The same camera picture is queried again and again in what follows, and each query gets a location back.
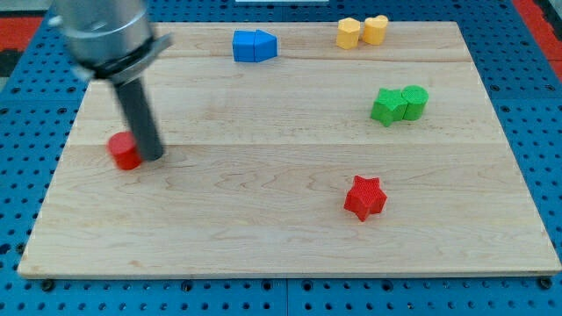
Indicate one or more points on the red cylinder block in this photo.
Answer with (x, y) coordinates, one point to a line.
(122, 148)

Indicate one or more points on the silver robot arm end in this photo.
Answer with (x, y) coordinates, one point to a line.
(109, 39)

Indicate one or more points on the red star block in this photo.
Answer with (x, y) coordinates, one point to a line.
(365, 197)

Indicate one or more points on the green star block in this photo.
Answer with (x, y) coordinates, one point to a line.
(388, 107)

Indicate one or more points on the light wooden board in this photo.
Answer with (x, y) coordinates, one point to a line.
(259, 158)

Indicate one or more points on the blue pentagon block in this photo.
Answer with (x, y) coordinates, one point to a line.
(265, 46)

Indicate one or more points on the blue cube block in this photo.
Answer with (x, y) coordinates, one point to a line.
(243, 46)

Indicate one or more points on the yellow hexagon block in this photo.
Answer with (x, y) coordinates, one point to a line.
(348, 31)

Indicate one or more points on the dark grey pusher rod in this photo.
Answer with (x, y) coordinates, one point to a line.
(137, 112)

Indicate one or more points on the green cylinder block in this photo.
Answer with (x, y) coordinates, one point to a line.
(416, 97)

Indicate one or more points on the yellow heart block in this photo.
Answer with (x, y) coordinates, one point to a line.
(375, 29)

